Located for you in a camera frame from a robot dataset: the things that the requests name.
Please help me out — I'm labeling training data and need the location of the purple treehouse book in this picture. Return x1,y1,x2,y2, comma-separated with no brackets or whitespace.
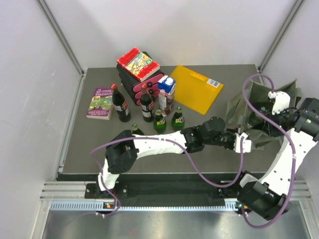
86,88,113,120

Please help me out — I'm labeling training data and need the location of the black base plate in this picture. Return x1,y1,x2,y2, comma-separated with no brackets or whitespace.
85,173,241,207

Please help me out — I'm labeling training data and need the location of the yellow plastic folder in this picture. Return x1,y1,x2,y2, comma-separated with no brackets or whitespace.
170,65,224,115

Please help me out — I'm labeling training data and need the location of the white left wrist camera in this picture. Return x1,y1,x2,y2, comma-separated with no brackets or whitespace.
233,132,252,153

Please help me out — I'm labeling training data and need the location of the slotted cable duct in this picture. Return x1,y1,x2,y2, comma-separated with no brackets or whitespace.
49,200,240,212

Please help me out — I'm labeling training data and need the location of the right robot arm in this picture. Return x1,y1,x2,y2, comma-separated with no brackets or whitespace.
232,98,319,222

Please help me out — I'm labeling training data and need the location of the green canvas bag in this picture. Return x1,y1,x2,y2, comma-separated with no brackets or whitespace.
224,79,302,151

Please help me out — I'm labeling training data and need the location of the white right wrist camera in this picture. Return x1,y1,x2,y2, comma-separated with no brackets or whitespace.
268,91,291,115

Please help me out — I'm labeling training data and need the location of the aluminium frame post left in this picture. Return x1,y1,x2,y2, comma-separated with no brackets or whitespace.
36,0,85,76

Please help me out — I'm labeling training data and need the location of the grape juice carton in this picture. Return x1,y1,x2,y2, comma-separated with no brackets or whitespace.
158,75,176,116

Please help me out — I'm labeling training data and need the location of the red treehouse book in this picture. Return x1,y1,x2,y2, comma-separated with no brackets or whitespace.
117,47,160,82

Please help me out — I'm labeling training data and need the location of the black pink drawer unit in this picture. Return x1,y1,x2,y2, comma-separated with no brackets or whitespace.
117,51,164,105

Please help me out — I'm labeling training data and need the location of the cola bottle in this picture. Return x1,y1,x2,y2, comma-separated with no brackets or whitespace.
140,84,155,122
111,84,131,122

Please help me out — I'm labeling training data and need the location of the aluminium frame post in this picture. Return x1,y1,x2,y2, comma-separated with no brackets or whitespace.
36,0,85,76
257,0,306,72

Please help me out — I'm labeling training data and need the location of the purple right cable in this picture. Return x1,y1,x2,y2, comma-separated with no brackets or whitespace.
240,74,297,229

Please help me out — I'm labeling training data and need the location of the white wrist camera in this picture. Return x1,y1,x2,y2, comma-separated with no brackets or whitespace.
233,132,252,153
268,91,291,115

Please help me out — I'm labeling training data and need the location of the aluminium front rail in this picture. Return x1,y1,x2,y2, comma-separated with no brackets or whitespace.
39,181,88,201

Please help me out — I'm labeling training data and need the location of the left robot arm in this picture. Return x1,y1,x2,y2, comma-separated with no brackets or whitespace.
95,117,240,198

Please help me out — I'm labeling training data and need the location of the aluminium frame post right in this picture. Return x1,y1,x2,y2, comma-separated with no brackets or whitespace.
257,0,306,72

